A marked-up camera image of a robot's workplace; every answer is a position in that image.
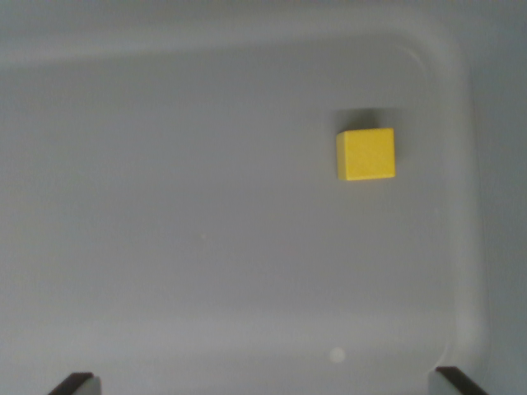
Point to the white plastic bin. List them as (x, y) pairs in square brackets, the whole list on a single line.
[(206, 205)]

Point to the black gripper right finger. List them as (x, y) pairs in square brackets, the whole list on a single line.
[(450, 382)]

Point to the yellow cube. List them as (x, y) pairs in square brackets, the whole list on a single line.
[(366, 154)]

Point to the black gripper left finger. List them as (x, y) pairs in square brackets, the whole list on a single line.
[(78, 384)]

